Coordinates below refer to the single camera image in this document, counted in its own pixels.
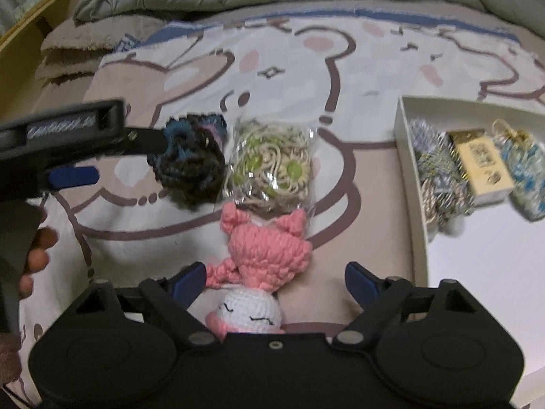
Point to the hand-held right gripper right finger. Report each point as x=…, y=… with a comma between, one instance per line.
x=361, y=283

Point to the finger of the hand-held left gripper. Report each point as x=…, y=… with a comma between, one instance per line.
x=74, y=177
x=147, y=138

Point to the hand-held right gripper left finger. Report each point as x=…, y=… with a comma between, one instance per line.
x=189, y=280

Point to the dark blue crochet scrunchie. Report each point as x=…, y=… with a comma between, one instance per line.
x=189, y=162

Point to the pink crochet doll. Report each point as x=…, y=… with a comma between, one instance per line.
x=264, y=255

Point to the white cardboard box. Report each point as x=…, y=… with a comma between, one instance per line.
x=481, y=272

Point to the small gold box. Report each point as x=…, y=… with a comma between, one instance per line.
x=481, y=166

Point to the blue floral brocade pouch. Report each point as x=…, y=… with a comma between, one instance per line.
x=526, y=174

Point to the person's left hand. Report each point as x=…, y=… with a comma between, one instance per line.
x=38, y=249

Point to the beige fleece blanket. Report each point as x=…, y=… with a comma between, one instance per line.
x=81, y=44

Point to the wooden bedside shelf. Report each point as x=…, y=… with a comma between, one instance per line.
x=38, y=30

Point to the tissue pack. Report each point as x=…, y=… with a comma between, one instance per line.
x=35, y=2

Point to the cartoon bear printed blanket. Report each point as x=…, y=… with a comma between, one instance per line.
x=298, y=64

